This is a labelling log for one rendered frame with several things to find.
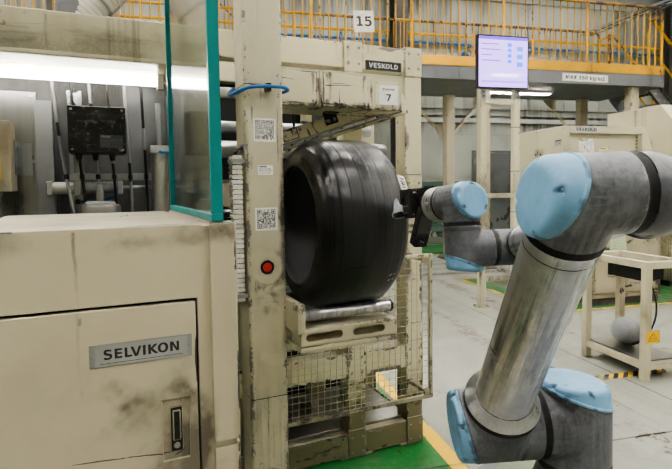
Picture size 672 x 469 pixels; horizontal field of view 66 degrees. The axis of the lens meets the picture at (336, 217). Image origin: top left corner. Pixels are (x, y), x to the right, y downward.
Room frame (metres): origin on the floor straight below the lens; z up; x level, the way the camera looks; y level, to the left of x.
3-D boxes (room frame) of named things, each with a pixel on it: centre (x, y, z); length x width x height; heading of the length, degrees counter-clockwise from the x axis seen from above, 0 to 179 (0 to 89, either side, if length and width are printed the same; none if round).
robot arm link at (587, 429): (1.10, -0.50, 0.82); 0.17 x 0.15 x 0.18; 93
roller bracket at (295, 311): (1.82, 0.19, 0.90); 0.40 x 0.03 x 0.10; 24
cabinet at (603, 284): (5.87, -3.09, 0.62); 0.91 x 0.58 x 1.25; 104
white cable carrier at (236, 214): (1.71, 0.32, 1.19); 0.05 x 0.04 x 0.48; 24
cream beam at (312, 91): (2.21, 0.04, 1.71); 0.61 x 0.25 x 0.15; 114
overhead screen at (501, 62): (5.58, -1.77, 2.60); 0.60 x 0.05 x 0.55; 104
